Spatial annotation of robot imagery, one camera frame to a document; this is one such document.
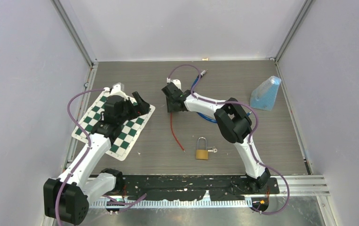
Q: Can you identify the red cable lock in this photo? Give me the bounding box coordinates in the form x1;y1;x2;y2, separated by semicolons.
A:
170;113;187;153

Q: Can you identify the blue cable lock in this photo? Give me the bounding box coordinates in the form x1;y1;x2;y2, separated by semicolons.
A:
191;70;252;123

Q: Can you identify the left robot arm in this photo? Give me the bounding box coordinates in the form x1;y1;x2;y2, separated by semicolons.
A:
43;88;155;226

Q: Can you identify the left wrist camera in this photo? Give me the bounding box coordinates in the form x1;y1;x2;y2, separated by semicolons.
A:
110;82;127;98

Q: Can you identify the green white chessboard mat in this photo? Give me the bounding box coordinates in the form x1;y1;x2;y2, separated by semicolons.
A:
71;91;156;162

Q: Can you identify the blue mesh bag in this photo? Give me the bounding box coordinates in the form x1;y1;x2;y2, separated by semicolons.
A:
250;76;282;111

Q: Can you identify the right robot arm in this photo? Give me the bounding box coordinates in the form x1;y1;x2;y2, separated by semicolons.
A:
162;79;270;193

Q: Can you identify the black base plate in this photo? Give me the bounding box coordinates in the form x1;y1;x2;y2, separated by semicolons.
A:
107;175;280;201

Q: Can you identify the brass padlock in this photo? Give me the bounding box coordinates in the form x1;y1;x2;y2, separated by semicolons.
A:
196;137;208;160

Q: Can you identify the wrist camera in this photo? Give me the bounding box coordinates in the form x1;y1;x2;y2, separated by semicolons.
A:
171;79;181;89
110;82;127;98

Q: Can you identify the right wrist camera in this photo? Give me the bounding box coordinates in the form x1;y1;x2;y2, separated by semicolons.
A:
171;79;181;89

